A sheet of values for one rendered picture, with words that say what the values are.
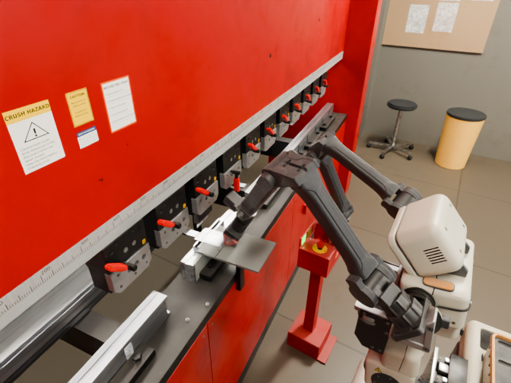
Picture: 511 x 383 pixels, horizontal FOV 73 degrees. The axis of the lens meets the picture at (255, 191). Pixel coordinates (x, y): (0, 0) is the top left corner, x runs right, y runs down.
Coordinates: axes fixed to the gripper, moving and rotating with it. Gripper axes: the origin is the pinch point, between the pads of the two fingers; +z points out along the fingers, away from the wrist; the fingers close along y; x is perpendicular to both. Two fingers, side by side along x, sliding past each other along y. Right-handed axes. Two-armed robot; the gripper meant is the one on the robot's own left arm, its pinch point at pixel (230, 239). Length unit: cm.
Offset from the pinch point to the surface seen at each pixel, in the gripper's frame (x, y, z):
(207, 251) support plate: -3.9, 8.4, 3.4
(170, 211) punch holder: -18.4, 24.2, -21.5
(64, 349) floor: -43, 29, 137
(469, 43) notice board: 71, -394, -64
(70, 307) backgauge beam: -28, 49, 19
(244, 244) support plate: 5.8, -1.5, -1.5
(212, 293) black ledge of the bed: 7.5, 16.8, 11.5
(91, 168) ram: -31, 47, -45
